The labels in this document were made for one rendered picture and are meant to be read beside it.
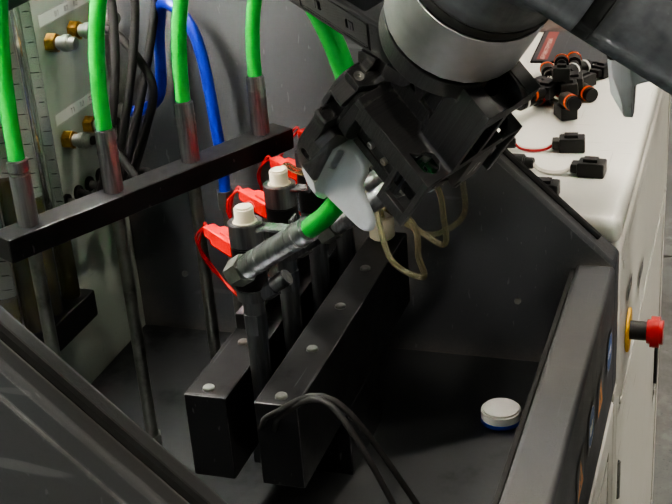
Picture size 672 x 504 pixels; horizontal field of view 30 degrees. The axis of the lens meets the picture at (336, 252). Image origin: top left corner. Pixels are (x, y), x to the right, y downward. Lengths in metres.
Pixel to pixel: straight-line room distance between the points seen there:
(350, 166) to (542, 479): 0.34
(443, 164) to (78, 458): 0.25
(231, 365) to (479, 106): 0.51
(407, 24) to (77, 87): 0.76
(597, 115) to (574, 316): 0.48
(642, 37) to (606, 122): 1.05
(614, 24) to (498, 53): 0.08
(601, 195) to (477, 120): 0.75
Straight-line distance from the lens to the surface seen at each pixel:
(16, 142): 1.07
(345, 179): 0.75
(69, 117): 1.30
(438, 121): 0.65
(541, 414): 1.04
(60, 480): 0.72
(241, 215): 0.99
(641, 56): 0.54
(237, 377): 1.06
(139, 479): 0.70
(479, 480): 1.17
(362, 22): 0.66
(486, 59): 0.59
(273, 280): 1.01
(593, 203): 1.35
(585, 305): 1.21
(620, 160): 1.47
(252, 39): 1.21
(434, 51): 0.59
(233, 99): 1.32
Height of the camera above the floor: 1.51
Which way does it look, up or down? 25 degrees down
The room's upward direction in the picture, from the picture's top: 4 degrees counter-clockwise
